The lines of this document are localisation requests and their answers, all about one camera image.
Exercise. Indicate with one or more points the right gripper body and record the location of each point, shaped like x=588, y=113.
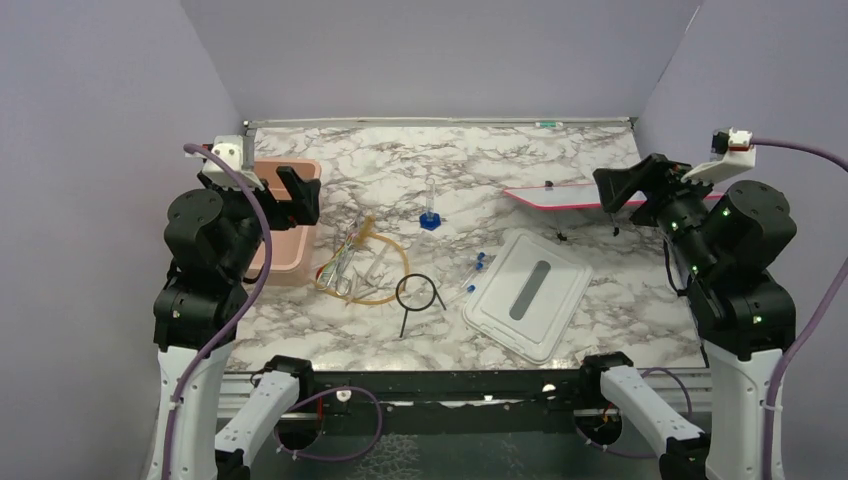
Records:
x=659, y=174

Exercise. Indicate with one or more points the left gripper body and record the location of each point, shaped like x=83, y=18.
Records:
x=284, y=213

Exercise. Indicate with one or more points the black wire ring stand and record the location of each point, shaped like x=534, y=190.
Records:
x=416, y=292

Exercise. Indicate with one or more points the clear plastic lid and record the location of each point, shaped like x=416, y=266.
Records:
x=528, y=296

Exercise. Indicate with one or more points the blue cap test tube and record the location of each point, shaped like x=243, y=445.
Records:
x=478, y=260
x=470, y=273
x=460, y=296

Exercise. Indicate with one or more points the clear acrylic tube rack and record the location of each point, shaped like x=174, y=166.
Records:
x=363, y=281

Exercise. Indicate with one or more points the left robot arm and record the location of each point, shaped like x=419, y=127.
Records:
x=213, y=234

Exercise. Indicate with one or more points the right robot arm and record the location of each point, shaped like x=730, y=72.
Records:
x=745, y=320

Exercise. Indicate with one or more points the amber rubber tubing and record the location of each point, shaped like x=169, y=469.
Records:
x=366, y=223

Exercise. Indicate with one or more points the metal scissors forceps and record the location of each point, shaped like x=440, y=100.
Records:
x=330, y=277

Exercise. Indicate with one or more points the red-edged glass shelf stand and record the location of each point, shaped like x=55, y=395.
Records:
x=556, y=198

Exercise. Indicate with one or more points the blue base graduated cylinder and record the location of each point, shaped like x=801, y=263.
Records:
x=429, y=219

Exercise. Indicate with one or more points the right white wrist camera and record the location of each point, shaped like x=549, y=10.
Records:
x=732, y=153

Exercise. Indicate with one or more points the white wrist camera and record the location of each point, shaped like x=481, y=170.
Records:
x=732, y=153
x=237, y=152

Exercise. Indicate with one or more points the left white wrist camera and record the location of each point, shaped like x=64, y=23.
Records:
x=237, y=152

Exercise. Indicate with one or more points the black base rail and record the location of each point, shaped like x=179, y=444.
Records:
x=457, y=402

